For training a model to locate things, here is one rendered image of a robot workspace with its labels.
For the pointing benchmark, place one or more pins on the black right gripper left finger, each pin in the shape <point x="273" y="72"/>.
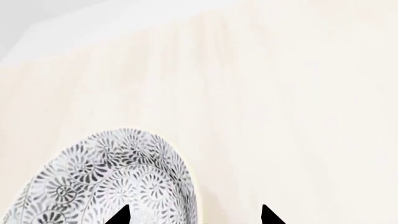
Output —
<point x="121" y="217"/>

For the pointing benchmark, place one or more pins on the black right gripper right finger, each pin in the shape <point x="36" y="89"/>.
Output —
<point x="270" y="217"/>

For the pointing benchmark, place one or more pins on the white plate with swirl pattern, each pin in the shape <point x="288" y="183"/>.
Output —
<point x="105" y="177"/>

